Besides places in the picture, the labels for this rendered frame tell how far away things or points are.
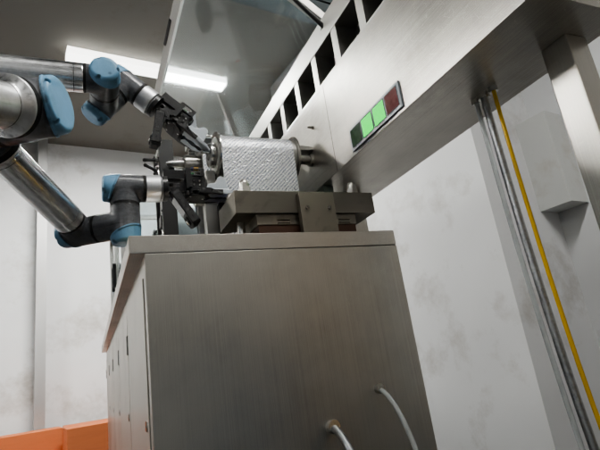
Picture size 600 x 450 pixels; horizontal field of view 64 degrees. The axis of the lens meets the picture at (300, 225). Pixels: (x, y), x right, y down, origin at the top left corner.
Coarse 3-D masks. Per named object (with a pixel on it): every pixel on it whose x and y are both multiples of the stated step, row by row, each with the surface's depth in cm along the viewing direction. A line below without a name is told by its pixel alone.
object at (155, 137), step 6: (156, 114) 141; (162, 114) 142; (156, 120) 140; (162, 120) 141; (156, 126) 140; (156, 132) 139; (150, 138) 139; (156, 138) 138; (150, 144) 139; (156, 144) 138
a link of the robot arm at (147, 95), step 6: (144, 90) 140; (150, 90) 141; (138, 96) 140; (144, 96) 140; (150, 96) 141; (156, 96) 142; (138, 102) 141; (144, 102) 141; (150, 102) 141; (138, 108) 143; (144, 108) 142
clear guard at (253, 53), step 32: (192, 0) 179; (224, 0) 172; (256, 0) 166; (192, 32) 193; (224, 32) 185; (256, 32) 177; (288, 32) 170; (192, 64) 209; (224, 64) 199; (256, 64) 190; (288, 64) 182; (192, 96) 227; (224, 96) 216; (256, 96) 206; (224, 128) 235
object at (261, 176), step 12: (228, 168) 143; (240, 168) 144; (252, 168) 146; (264, 168) 147; (276, 168) 149; (288, 168) 151; (228, 180) 141; (252, 180) 144; (264, 180) 146; (276, 180) 148; (288, 180) 149
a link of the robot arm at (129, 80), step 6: (120, 66) 141; (126, 72) 140; (126, 78) 140; (132, 78) 140; (138, 78) 143; (120, 84) 138; (126, 84) 139; (132, 84) 140; (138, 84) 141; (144, 84) 142; (126, 90) 139; (132, 90) 140; (138, 90) 140; (126, 96) 140; (132, 96) 140; (132, 102) 142
